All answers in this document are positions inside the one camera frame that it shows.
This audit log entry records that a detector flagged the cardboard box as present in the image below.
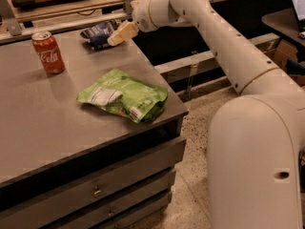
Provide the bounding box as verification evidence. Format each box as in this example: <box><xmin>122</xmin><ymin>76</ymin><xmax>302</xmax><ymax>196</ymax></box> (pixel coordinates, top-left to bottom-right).
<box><xmin>265</xmin><ymin>39</ymin><xmax>297</xmax><ymax>70</ymax></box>

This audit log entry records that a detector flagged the green rice chip bag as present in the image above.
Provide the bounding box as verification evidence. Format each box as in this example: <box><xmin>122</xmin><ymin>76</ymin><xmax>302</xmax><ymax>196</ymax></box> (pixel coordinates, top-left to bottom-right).
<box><xmin>76</xmin><ymin>69</ymin><xmax>168</xmax><ymax>123</ymax></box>

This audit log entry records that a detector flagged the laptop screen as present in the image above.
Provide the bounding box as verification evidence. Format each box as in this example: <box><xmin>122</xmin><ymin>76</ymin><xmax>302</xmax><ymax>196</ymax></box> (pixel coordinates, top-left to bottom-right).
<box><xmin>291</xmin><ymin>0</ymin><xmax>305</xmax><ymax>31</ymax></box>

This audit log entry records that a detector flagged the bottom drawer front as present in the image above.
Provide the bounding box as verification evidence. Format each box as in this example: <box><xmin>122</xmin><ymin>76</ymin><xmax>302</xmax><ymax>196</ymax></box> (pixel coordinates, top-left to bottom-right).
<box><xmin>90</xmin><ymin>190</ymin><xmax>172</xmax><ymax>229</ymax></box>

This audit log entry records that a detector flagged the red Coca-Cola can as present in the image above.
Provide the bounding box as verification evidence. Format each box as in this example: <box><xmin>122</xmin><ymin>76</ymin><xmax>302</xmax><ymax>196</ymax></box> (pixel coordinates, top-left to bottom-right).
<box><xmin>31</xmin><ymin>31</ymin><xmax>65</xmax><ymax>74</ymax></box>

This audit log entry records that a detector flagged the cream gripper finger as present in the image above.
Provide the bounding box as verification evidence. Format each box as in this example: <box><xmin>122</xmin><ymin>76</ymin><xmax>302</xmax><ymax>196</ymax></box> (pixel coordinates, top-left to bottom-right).
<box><xmin>108</xmin><ymin>21</ymin><xmax>139</xmax><ymax>46</ymax></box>

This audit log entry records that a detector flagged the dark side table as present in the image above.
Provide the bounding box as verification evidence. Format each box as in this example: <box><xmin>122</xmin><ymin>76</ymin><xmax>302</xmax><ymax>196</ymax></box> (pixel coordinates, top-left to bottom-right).
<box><xmin>261</xmin><ymin>9</ymin><xmax>305</xmax><ymax>48</ymax></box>

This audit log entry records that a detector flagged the metal bracket left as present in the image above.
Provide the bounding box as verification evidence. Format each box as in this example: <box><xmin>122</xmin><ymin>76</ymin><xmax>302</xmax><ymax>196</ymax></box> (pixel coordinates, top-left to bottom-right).
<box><xmin>0</xmin><ymin>0</ymin><xmax>22</xmax><ymax>36</ymax></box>

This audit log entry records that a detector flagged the middle drawer front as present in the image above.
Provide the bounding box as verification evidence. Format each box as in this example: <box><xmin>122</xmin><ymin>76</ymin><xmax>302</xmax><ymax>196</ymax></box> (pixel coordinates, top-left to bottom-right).
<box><xmin>44</xmin><ymin>169</ymin><xmax>175</xmax><ymax>229</ymax></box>

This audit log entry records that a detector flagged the grey drawer cabinet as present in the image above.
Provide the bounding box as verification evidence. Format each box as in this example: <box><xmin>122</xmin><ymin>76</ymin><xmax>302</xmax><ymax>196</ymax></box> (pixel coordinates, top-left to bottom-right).
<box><xmin>0</xmin><ymin>31</ymin><xmax>188</xmax><ymax>218</ymax></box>

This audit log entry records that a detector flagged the top drawer front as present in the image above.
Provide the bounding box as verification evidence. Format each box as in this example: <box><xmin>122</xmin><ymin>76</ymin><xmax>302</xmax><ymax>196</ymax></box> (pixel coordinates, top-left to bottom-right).
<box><xmin>0</xmin><ymin>136</ymin><xmax>186</xmax><ymax>229</ymax></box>

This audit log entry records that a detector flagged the drawer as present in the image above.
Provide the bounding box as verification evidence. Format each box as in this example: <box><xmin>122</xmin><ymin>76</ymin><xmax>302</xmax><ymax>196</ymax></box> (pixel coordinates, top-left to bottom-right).
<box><xmin>44</xmin><ymin>169</ymin><xmax>175</xmax><ymax>229</ymax></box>
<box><xmin>0</xmin><ymin>136</ymin><xmax>186</xmax><ymax>229</ymax></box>
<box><xmin>90</xmin><ymin>190</ymin><xmax>172</xmax><ymax>229</ymax></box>

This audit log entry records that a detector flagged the blue chip bag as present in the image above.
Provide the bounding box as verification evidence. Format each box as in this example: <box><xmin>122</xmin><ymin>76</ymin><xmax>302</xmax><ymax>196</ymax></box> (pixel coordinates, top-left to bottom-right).
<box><xmin>80</xmin><ymin>20</ymin><xmax>121</xmax><ymax>51</ymax></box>

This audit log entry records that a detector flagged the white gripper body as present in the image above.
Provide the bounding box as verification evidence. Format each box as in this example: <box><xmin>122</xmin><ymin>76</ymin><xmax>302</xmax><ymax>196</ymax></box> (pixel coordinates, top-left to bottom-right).
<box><xmin>131</xmin><ymin>0</ymin><xmax>191</xmax><ymax>32</ymax></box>

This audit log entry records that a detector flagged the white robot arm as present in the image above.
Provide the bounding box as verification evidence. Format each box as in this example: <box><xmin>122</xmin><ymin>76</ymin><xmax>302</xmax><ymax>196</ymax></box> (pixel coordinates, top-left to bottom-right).
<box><xmin>131</xmin><ymin>0</ymin><xmax>305</xmax><ymax>229</ymax></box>

